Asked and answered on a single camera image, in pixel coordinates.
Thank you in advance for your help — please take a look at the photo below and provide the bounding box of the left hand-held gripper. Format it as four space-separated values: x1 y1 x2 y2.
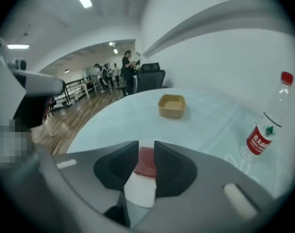
0 36 66 128

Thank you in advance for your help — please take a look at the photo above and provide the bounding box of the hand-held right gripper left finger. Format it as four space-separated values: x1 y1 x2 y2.
37 140 140 229

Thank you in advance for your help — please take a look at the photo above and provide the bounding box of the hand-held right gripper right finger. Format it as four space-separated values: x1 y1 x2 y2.
136 140 277 232

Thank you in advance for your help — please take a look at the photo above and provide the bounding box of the red and white meat piece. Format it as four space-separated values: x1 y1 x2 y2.
123 146 157 209

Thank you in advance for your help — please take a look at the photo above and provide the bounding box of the tan square plate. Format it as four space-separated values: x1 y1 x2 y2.
157 94 187 119

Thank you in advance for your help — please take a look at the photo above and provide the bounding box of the white bench table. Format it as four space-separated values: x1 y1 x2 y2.
64 79 100 105

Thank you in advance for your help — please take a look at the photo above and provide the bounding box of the clear water bottle red label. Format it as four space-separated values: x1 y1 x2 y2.
240 71 295 163

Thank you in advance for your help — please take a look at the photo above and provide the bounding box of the black office chair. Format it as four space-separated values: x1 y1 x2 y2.
136 62 166 94

